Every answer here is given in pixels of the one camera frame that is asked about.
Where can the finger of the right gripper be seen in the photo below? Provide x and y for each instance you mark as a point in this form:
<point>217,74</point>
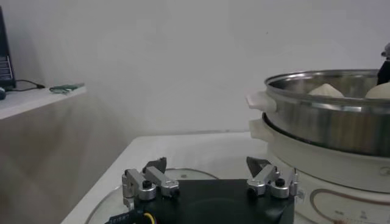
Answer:
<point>384,73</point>

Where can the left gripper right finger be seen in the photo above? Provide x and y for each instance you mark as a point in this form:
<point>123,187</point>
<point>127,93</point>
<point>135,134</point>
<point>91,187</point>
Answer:
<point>265,181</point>

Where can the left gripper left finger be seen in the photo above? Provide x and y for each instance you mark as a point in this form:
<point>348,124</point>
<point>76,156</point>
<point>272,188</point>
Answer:
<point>152,182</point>

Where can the white steamed baozi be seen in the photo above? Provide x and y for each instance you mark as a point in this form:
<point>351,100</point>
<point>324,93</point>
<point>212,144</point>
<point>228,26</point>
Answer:
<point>326,90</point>
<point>379,91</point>

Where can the stainless steel steamer basket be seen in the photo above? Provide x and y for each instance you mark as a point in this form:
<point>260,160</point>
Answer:
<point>320,124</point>

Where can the round glass pot lid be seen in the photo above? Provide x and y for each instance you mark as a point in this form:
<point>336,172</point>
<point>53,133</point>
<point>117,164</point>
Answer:
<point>106,210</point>

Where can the white electric pot base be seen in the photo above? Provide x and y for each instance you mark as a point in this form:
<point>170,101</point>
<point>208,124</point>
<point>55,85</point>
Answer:
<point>335,164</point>

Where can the white side table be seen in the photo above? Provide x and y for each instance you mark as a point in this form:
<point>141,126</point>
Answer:
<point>30,103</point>

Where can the blue small object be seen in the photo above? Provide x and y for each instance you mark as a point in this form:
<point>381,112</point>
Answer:
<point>2,93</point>

